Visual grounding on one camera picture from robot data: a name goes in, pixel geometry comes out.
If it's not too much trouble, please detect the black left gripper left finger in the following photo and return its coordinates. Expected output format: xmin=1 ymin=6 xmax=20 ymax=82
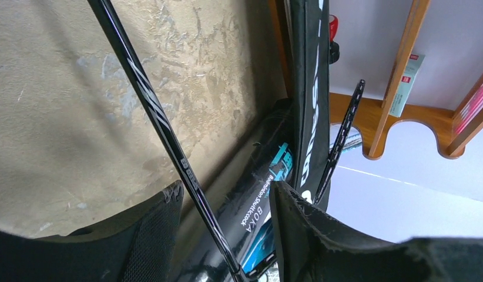
xmin=0 ymin=181 xmax=184 ymax=281

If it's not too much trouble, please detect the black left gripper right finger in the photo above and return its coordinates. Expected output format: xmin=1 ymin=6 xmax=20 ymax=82
xmin=270 ymin=182 xmax=483 ymax=281

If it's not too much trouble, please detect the black badminton racket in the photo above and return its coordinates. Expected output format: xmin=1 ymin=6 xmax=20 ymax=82
xmin=88 ymin=0 xmax=251 ymax=281

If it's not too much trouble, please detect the black Crossway racket bag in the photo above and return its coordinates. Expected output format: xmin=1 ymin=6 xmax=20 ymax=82
xmin=288 ymin=1 xmax=330 ymax=203

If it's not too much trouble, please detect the black shuttlecock tube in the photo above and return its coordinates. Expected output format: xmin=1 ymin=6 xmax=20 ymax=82
xmin=168 ymin=98 xmax=294 ymax=281

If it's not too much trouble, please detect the blue racket on blue bag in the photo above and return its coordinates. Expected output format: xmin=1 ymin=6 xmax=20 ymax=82
xmin=313 ymin=79 xmax=365 ymax=205

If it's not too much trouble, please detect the wooden shelf rack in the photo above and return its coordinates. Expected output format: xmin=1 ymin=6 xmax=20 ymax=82
xmin=330 ymin=1 xmax=483 ymax=160

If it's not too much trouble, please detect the white green box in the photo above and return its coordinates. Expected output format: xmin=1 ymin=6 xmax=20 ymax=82
xmin=389 ymin=53 xmax=425 ymax=118

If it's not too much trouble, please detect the pink bar on shelf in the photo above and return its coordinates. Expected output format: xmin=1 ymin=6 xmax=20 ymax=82
xmin=453 ymin=83 xmax=483 ymax=135

